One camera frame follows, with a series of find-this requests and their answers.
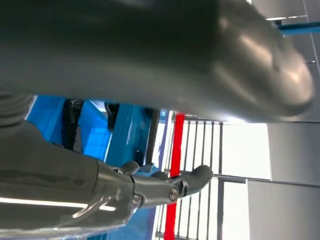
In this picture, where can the black angled plastic part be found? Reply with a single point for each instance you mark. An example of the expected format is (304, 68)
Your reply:
(72, 126)

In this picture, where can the blue plastic bin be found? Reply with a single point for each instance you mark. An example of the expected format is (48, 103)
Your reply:
(97, 142)

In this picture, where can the red barrier belt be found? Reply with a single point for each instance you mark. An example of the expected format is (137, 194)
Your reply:
(178, 142)

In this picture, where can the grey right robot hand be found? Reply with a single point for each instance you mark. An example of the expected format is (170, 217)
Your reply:
(124, 49)

